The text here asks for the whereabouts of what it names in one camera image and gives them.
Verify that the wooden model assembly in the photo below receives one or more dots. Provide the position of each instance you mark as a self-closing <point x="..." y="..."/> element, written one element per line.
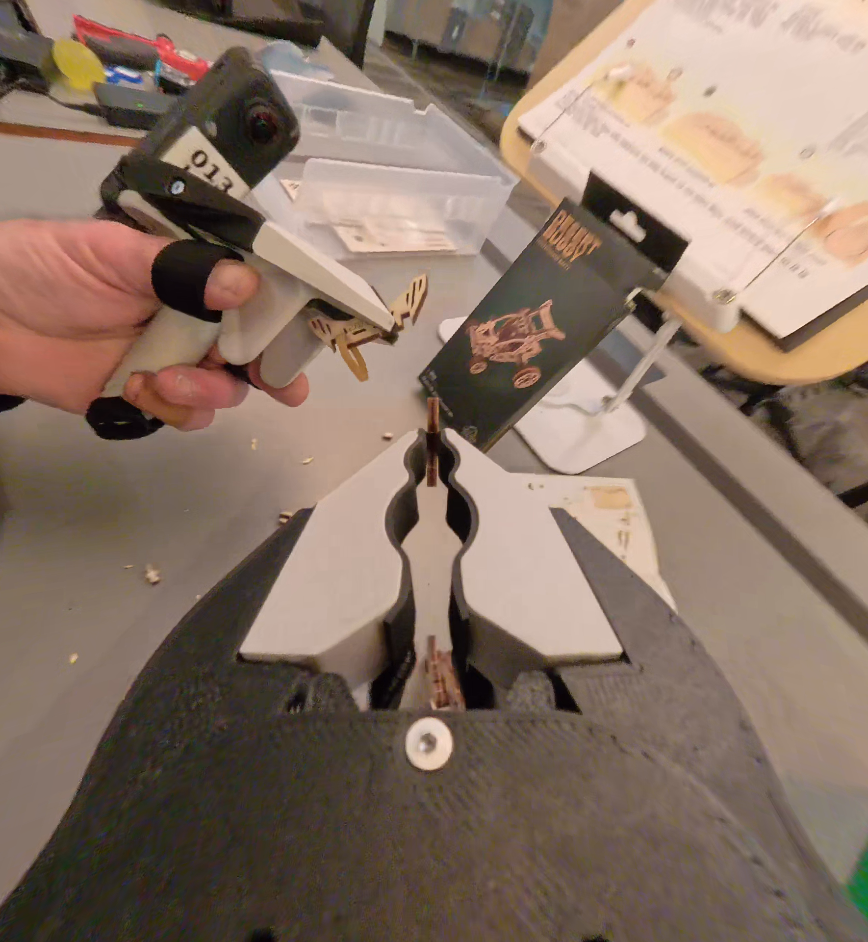
<point x="410" y="298"/>

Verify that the black flat device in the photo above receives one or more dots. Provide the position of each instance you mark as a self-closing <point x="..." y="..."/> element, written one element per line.
<point x="132" y="103"/>

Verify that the stack of wooden sheets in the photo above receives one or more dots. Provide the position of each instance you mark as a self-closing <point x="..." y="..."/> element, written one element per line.
<point x="390" y="235"/>

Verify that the small brown wooden part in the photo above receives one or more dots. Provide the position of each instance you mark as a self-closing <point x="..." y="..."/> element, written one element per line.
<point x="441" y="677"/>

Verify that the black case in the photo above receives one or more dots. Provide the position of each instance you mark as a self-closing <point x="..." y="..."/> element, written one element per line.
<point x="0" y="55"/>

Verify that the small clear plastic bin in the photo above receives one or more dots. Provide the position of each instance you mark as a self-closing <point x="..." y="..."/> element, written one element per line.
<point x="404" y="199"/>

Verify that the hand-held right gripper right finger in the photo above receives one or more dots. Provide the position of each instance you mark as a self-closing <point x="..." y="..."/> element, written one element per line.
<point x="537" y="589"/>

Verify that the yellow disc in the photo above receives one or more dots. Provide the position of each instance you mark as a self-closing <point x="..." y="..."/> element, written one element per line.
<point x="77" y="65"/>

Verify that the white document stand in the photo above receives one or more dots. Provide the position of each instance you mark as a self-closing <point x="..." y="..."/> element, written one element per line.
<point x="588" y="434"/>

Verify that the red packet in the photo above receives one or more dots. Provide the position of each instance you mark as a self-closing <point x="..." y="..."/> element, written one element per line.
<point x="132" y="37"/>

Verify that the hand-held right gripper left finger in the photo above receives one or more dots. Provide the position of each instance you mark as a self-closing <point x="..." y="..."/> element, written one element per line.
<point x="324" y="589"/>

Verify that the dark model kit box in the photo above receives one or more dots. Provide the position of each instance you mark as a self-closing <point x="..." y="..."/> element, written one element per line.
<point x="537" y="309"/>

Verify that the brown wooden stick part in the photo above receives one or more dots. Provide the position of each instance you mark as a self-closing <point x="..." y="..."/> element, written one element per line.
<point x="432" y="441"/>

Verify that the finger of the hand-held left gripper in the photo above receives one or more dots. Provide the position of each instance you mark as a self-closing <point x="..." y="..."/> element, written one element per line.
<point x="309" y="269"/>

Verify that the book stand with manual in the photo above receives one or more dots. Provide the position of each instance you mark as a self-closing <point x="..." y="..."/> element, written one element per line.
<point x="809" y="360"/>

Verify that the person's left hand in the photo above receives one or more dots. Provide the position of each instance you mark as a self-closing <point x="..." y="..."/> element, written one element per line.
<point x="51" y="309"/>

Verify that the instruction binder with pictures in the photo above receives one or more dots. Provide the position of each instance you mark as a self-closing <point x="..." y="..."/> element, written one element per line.
<point x="735" y="110"/>

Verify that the instruction booklet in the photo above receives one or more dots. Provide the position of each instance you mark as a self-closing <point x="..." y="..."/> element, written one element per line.
<point x="610" y="508"/>

